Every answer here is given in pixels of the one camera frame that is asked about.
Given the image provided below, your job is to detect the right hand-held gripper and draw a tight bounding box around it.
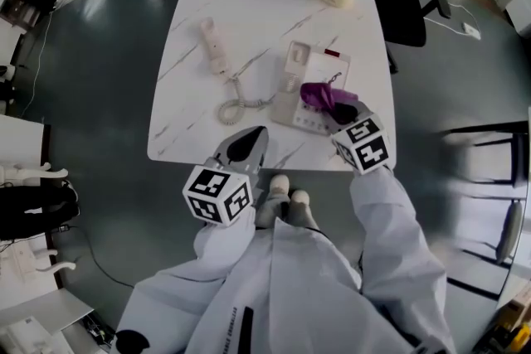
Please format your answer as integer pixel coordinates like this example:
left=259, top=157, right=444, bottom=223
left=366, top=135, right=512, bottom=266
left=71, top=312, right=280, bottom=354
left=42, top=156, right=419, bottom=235
left=326, top=99, right=391, bottom=175

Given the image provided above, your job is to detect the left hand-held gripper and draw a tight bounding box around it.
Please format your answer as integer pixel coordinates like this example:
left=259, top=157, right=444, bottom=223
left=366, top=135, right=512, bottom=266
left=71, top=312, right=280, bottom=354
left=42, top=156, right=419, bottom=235
left=182, top=126, right=270, bottom=227

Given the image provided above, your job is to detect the purple cloth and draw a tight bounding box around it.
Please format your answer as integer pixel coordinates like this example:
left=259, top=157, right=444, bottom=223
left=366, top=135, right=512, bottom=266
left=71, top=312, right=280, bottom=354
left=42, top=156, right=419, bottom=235
left=299, top=72, right=360, bottom=117

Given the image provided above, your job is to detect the white desk telephone base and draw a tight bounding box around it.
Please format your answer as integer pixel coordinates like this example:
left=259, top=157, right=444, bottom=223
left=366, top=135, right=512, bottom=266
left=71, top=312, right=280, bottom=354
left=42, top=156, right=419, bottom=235
left=270, top=40, right=353, bottom=136

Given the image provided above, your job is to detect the person's left forearm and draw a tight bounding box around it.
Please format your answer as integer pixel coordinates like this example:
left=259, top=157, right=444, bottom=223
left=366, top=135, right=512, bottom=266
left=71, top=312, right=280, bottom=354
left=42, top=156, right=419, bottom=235
left=192, top=202, right=258, bottom=283

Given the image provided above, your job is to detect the person's right forearm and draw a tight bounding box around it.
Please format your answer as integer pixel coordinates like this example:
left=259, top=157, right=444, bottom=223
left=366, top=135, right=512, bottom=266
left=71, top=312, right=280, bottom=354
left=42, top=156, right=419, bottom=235
left=348, top=165, right=449, bottom=303

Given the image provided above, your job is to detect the white telephone handset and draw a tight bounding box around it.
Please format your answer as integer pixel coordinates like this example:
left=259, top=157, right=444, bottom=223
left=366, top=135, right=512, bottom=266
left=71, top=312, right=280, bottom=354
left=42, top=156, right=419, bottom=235
left=200, top=17, right=231, bottom=76

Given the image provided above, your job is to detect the person's left shoe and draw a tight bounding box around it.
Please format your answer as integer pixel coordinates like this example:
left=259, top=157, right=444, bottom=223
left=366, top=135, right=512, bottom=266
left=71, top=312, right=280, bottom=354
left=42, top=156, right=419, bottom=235
left=269, top=174, right=290, bottom=196

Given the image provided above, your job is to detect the person's left leg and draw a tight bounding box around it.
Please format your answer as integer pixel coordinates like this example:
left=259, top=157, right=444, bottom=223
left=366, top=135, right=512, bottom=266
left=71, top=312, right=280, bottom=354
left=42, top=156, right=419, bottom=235
left=253, top=194, right=287, bottom=230

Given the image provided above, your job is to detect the person's leg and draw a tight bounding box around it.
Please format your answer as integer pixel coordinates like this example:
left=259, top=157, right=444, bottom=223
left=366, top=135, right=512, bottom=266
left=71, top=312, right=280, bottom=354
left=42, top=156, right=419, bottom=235
left=285, top=201, right=320, bottom=231
left=253, top=194, right=287, bottom=230

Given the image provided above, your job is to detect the person's right leg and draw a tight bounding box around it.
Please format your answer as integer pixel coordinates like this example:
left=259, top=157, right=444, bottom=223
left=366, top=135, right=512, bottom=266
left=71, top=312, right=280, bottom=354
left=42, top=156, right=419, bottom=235
left=285, top=201, right=320, bottom=231

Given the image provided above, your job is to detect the white power strip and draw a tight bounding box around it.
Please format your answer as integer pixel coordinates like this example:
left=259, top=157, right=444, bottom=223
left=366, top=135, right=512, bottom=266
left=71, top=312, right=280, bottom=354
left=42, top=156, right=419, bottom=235
left=461, top=22, right=482, bottom=41

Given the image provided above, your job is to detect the person's white coat torso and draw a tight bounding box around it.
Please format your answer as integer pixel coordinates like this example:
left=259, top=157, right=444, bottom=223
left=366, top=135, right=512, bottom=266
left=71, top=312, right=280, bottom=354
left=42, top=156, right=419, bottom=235
left=111, top=217, right=457, bottom=354

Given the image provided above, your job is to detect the white cabinet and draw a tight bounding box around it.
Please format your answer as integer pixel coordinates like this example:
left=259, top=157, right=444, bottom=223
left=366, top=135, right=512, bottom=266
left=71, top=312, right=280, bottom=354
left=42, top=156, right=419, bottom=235
left=504, top=0, right=531, bottom=41

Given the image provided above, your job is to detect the grey backed chair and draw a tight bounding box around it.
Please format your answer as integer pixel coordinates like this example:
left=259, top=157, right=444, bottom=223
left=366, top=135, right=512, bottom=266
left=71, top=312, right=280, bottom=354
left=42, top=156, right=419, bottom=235
left=495, top=201, right=524, bottom=264

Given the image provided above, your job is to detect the white curved chair armrest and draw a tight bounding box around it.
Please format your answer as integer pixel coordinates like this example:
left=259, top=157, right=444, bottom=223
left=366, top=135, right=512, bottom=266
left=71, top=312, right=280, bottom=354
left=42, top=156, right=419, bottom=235
left=35, top=248, right=78, bottom=273

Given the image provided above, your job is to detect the light wooden desk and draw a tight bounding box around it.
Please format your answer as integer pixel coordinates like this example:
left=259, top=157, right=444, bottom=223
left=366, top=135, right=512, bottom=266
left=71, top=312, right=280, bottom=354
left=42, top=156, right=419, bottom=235
left=0, top=114, right=63, bottom=295

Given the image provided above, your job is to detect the white low desk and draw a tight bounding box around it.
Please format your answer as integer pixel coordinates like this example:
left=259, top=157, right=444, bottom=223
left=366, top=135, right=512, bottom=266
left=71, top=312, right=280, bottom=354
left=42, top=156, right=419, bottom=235
left=0, top=288, right=95, bottom=354

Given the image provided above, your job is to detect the yellow black tool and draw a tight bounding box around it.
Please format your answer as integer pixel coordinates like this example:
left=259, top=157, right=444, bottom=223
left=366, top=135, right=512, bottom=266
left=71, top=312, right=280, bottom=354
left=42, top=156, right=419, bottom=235
left=491, top=322, right=527, bottom=354

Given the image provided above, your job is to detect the black metal frame chair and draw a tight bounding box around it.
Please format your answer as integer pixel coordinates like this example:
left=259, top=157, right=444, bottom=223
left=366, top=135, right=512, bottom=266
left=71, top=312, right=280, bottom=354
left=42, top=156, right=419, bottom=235
left=439, top=120, right=531, bottom=204

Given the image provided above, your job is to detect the black floor cable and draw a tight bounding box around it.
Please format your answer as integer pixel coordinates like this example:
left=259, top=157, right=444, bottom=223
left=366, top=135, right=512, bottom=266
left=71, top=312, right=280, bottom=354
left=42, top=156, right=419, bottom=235
left=61, top=225, right=134, bottom=287

